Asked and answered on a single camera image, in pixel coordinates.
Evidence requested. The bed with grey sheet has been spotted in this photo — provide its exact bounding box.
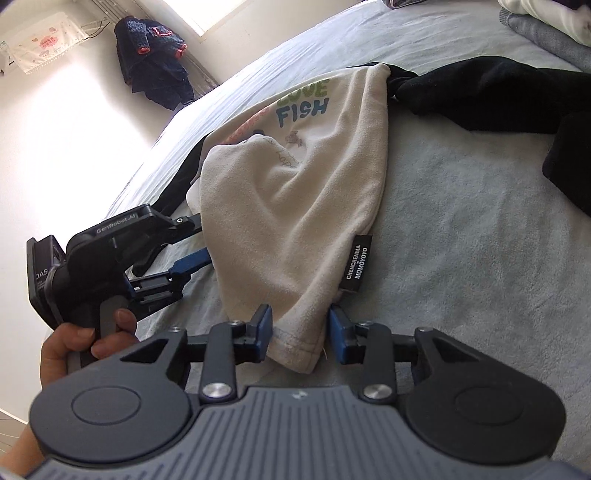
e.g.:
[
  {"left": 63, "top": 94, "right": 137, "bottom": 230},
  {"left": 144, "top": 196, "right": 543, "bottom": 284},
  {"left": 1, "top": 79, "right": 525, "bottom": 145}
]
[{"left": 99, "top": 0, "right": 591, "bottom": 480}]

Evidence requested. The person's left hand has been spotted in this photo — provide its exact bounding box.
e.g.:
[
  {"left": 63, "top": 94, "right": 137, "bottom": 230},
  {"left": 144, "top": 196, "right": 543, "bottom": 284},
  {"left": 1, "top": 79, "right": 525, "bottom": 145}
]
[{"left": 41, "top": 308, "right": 139, "bottom": 388}]

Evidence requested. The hanging dark blue jacket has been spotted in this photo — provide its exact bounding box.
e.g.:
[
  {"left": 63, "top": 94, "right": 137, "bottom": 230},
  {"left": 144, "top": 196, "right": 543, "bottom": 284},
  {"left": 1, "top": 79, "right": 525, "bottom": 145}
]
[{"left": 114, "top": 16, "right": 195, "bottom": 112}]

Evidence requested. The person's left forearm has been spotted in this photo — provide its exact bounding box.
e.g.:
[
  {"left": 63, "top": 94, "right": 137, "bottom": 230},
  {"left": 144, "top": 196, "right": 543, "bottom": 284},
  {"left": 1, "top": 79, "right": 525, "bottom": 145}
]
[{"left": 11, "top": 429, "right": 46, "bottom": 480}]

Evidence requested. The folded white garment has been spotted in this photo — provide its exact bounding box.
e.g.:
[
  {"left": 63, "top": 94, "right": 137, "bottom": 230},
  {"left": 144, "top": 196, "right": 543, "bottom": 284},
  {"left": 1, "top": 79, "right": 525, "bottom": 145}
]
[{"left": 499, "top": 0, "right": 591, "bottom": 43}]

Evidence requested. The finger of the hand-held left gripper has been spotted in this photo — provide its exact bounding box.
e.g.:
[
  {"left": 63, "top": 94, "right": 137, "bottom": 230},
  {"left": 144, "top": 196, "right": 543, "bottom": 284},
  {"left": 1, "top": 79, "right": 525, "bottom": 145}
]
[
  {"left": 134, "top": 213, "right": 204, "bottom": 273},
  {"left": 127, "top": 247, "right": 215, "bottom": 320}
]

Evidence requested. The folded grey garment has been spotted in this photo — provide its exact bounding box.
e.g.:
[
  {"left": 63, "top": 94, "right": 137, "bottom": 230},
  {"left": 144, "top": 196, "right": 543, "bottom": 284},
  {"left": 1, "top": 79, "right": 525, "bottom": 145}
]
[{"left": 499, "top": 7, "right": 591, "bottom": 75}]

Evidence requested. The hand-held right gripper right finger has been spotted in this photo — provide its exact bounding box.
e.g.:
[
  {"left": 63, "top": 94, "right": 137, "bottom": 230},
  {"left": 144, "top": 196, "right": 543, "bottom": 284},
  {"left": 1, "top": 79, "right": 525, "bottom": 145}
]
[{"left": 328, "top": 305, "right": 467, "bottom": 406}]

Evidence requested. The air conditioner with printed cover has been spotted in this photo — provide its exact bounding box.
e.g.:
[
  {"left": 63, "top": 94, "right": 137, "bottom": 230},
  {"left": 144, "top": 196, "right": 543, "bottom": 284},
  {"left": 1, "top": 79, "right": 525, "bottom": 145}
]
[{"left": 0, "top": 10, "right": 90, "bottom": 75}]

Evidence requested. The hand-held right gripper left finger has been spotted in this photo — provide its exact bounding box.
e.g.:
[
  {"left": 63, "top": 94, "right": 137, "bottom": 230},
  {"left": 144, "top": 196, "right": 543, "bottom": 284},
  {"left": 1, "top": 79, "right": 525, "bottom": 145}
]
[{"left": 117, "top": 304, "right": 273, "bottom": 403}]

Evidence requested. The folded black garment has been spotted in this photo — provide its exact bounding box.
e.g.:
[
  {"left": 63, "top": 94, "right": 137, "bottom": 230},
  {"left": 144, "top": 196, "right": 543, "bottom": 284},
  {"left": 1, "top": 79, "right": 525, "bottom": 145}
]
[{"left": 538, "top": 0, "right": 591, "bottom": 11}]

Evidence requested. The window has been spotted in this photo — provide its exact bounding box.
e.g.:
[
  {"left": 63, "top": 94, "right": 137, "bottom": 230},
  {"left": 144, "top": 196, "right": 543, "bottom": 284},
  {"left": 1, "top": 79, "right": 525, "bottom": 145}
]
[{"left": 134, "top": 0, "right": 273, "bottom": 38}]

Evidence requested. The beige black bear print sweatshirt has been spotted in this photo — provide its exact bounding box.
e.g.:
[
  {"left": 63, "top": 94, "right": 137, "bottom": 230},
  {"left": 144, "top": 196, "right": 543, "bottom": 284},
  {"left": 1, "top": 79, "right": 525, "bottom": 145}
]
[{"left": 154, "top": 55, "right": 591, "bottom": 376}]

